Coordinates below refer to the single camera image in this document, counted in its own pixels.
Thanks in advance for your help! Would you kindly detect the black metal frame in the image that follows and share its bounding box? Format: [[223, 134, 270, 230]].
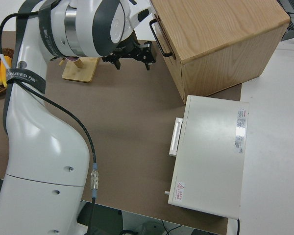
[[276, 0, 294, 43]]

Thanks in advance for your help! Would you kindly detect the brown table mat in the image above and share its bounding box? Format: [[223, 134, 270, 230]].
[[0, 30, 243, 235]]

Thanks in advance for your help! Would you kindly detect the black velcro cable strap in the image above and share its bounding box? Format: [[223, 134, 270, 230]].
[[6, 68, 47, 95], [38, 0, 64, 60]]

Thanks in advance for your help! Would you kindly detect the bamboo mug tree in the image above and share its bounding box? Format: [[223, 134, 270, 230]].
[[57, 56, 100, 83]]

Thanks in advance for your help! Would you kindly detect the wooden drawer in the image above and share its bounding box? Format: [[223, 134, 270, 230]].
[[151, 12, 178, 62]]

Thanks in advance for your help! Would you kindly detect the light wooden cabinet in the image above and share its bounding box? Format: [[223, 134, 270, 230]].
[[149, 0, 291, 105]]

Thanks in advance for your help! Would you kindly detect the white toaster oven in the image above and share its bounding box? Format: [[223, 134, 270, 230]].
[[164, 94, 250, 219]]

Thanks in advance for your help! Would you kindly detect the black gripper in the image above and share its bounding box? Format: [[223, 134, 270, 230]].
[[101, 39, 154, 71]]

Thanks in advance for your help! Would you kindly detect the black metal drawer handle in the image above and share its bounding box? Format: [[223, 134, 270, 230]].
[[148, 19, 174, 57]]

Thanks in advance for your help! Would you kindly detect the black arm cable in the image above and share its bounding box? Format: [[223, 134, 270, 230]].
[[0, 12, 99, 235]]

